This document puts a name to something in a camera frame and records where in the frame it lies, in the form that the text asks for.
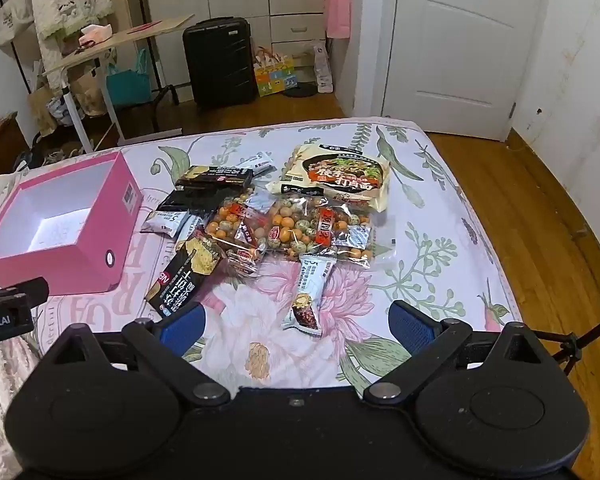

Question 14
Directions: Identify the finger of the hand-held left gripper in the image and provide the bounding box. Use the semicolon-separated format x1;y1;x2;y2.
0;277;50;309

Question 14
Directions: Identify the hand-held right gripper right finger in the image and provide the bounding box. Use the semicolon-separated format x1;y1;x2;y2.
362;300;552;404

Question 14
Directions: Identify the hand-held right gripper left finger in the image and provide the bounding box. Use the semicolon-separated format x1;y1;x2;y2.
40;301;232;407

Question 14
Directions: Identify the wide black cracker packet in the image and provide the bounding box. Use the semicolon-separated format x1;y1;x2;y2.
145;236;227;319

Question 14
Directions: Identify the pink cardboard box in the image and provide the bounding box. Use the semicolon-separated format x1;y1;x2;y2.
0;150;144;296

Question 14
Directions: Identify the white snack bar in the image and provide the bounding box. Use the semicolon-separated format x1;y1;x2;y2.
140;210;190;237
280;254;338;337
237;154;274;179
177;214;212;242

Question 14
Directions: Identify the clear bag of coated peanuts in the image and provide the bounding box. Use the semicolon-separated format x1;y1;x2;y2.
204;187;277;264
267;197;377;267

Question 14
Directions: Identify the plain black snack packet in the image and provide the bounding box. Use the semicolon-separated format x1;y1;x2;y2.
157;186;255;214

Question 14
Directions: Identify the long black cracker packet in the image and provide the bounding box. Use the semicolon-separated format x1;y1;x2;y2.
174;165;254;191

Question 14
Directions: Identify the large beige noodle packet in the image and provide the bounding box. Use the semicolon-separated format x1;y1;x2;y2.
265;142;392;214

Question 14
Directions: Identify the wooden nightstand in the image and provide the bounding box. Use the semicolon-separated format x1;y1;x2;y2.
0;112;31;177

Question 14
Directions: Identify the brown paper bag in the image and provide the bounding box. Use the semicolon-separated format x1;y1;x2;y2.
70;67;109;116
27;85;57;137

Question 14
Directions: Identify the black tripod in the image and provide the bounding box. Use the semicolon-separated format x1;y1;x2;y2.
550;307;600;377

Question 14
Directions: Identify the checkered bag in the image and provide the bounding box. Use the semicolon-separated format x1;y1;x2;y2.
47;95;74;127

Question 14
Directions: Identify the teal shopping bag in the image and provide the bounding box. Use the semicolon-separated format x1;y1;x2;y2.
105;50;152;106

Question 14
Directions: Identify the colourful gift bag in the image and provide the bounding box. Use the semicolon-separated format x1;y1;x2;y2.
254;47;299;98

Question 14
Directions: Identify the black suitcase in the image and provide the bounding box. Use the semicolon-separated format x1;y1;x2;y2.
182;16;258;111

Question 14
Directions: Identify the canvas tote bag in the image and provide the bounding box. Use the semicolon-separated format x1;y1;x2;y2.
0;2;35;49

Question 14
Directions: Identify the pink tissue pack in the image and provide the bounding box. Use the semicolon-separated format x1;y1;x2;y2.
79;24;114;49

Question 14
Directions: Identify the white plastic bag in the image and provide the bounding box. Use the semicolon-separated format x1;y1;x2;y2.
311;40;335;94

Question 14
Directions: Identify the white door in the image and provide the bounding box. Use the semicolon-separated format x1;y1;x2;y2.
382;0;552;143

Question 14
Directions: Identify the rolling wooden side table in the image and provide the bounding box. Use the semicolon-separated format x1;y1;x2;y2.
42;14;196;154

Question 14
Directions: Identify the pink gift bag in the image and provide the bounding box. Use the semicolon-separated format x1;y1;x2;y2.
325;0;353;40

